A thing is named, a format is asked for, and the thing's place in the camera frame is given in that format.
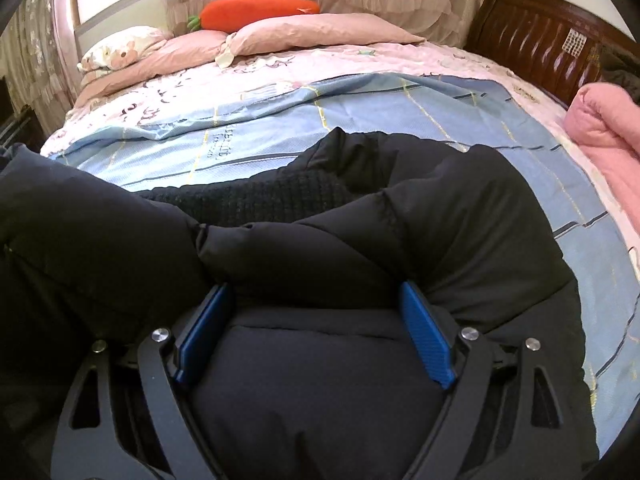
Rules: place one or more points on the black puffer jacket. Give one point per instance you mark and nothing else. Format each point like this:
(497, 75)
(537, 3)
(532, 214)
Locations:
(308, 371)

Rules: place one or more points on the long pink pillow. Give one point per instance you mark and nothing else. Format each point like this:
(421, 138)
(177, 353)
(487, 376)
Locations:
(181, 53)

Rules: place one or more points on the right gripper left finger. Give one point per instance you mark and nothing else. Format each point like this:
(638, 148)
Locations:
(86, 444)

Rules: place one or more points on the folded pink blanket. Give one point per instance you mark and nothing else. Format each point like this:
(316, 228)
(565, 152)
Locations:
(603, 121)

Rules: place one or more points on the orange carrot plush pillow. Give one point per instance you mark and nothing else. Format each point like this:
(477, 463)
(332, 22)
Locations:
(231, 15)

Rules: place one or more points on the blue checked quilt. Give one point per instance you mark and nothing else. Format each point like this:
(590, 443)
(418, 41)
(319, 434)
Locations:
(170, 132)

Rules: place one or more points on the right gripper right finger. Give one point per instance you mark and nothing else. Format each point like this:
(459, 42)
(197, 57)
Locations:
(505, 413)

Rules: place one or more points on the dark wooden headboard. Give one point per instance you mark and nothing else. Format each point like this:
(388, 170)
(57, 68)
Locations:
(553, 44)

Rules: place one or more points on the pink pillow right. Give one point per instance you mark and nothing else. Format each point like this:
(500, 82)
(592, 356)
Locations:
(310, 31)

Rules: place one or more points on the floral white pillow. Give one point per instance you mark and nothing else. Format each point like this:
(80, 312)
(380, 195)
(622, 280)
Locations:
(124, 48)

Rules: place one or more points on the pink floral bed sheet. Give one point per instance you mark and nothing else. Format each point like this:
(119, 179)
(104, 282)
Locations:
(308, 66)

